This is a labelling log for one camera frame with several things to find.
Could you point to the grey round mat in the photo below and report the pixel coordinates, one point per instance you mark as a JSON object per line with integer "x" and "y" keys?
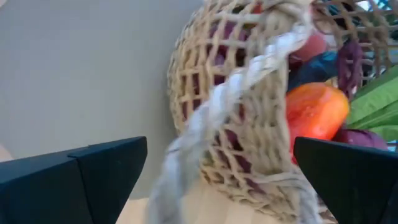
{"x": 77, "y": 77}

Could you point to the green lettuce leaf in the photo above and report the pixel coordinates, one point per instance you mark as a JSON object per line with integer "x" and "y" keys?
{"x": 376, "y": 105}

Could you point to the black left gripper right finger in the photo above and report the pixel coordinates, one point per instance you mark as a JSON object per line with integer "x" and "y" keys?
{"x": 357, "y": 183}

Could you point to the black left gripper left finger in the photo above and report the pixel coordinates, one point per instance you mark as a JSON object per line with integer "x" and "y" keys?
{"x": 62, "y": 186}

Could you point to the red orange mango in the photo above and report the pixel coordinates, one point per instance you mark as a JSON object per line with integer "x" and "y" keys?
{"x": 314, "y": 109}

